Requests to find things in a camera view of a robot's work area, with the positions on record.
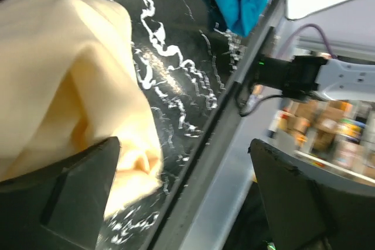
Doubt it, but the peach t shirt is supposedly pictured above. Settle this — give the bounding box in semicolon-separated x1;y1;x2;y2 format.
1;0;163;217

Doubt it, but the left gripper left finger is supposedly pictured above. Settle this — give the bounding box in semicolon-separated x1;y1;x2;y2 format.
1;137;120;250

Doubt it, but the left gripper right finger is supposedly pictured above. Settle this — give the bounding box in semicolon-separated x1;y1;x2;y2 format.
248;139;374;249

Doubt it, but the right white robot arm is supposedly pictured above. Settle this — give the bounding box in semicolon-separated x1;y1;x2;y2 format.
251;56;374;102

